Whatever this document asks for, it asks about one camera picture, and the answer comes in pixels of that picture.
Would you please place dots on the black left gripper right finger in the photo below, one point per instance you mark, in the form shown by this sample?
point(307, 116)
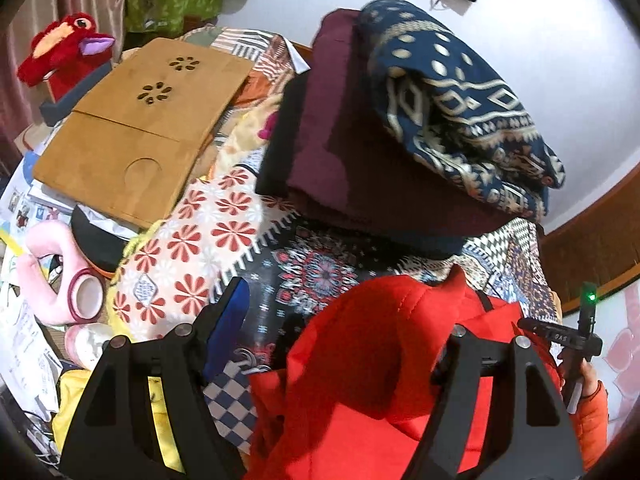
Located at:
point(528, 433)

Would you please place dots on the brown wooden folding board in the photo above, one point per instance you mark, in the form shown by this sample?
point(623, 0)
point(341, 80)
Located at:
point(130, 143)

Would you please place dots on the maroon folded garment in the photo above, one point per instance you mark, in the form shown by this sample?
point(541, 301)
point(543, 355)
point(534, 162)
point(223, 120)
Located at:
point(330, 156)

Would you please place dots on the orange jacket right sleeve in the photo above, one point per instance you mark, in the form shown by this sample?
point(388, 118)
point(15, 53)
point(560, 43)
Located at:
point(590, 424)

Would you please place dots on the pink plush toy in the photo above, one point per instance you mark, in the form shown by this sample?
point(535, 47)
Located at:
point(63, 292)

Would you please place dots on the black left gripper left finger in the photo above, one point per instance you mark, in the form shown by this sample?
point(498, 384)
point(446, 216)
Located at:
point(112, 434)

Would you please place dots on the green patterned bag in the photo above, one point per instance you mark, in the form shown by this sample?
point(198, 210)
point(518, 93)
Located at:
point(168, 17)

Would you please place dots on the patchwork patterned bedspread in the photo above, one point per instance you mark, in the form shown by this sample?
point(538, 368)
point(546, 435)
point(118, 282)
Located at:
point(296, 266)

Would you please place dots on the red flower patterned quilt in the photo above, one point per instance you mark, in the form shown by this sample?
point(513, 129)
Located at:
point(170, 272)

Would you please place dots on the red plush bird toy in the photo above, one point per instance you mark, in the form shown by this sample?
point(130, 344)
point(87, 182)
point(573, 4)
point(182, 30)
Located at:
point(65, 53)

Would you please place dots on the person's right hand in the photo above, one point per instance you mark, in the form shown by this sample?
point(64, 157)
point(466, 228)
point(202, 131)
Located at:
point(585, 374)

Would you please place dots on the red zip jacket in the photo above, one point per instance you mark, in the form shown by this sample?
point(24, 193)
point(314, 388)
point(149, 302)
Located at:
point(354, 396)

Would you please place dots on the navy patterned folded garment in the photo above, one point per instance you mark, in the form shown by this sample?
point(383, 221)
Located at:
point(453, 112)

